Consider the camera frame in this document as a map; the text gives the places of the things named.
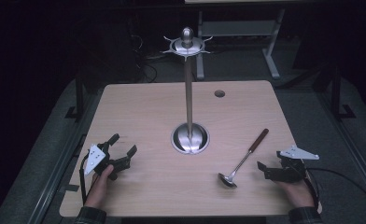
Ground metal utensil rack with hooks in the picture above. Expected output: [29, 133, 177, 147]
[160, 26, 214, 156]

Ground white metal desk frame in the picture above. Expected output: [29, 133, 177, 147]
[195, 8, 288, 80]

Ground person's left hand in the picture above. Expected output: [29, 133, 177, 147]
[83, 163, 115, 209]

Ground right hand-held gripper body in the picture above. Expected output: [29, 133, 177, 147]
[264, 145, 321, 184]

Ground black floor cables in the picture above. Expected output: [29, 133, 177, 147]
[130, 33, 161, 84]

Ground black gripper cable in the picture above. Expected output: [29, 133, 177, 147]
[78, 153, 95, 205]
[304, 167, 366, 213]

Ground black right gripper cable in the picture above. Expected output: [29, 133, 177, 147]
[304, 167, 366, 213]

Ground black metal stand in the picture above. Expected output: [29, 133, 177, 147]
[329, 60, 357, 121]
[63, 76, 86, 121]

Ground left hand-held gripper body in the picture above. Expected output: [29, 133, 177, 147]
[83, 142, 133, 182]

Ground person's right hand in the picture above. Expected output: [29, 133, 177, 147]
[276, 177, 317, 209]

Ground metal ladle with brown handle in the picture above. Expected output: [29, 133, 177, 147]
[217, 128, 270, 190]

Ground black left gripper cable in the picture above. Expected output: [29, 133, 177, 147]
[78, 153, 95, 205]

